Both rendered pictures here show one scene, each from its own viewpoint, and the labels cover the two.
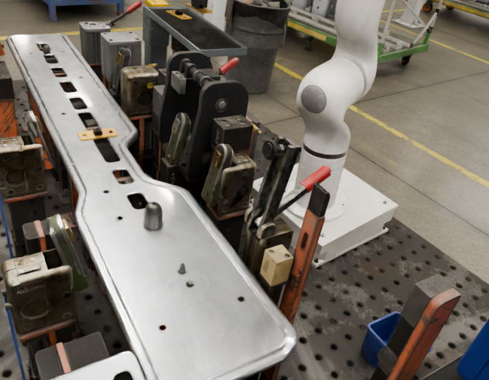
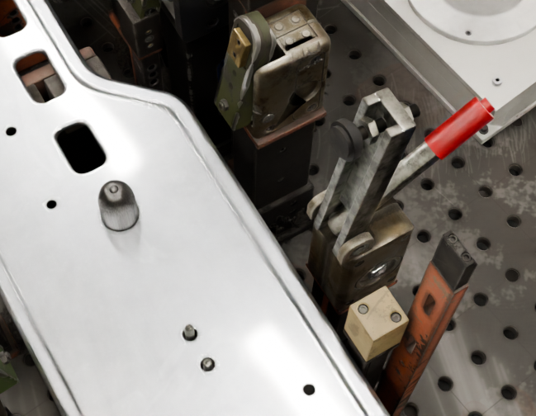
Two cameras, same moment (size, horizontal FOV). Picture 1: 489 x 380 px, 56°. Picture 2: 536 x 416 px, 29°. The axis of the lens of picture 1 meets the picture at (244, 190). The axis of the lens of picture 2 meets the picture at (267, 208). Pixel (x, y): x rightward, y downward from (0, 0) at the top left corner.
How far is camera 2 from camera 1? 0.36 m
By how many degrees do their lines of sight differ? 29
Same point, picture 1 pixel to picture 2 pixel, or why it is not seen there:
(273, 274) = (370, 350)
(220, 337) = not seen: outside the picture
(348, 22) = not seen: outside the picture
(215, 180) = (241, 89)
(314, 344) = (471, 330)
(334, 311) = (517, 248)
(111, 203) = (26, 166)
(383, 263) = not seen: outside the picture
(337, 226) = (532, 52)
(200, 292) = (230, 381)
